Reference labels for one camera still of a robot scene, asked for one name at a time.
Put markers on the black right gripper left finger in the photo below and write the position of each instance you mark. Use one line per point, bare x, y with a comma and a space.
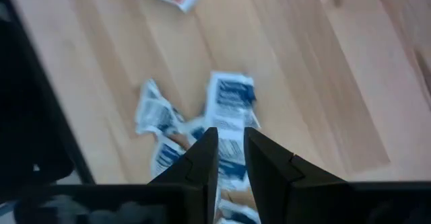
195, 183

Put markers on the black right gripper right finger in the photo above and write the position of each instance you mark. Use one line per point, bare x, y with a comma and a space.
272, 177

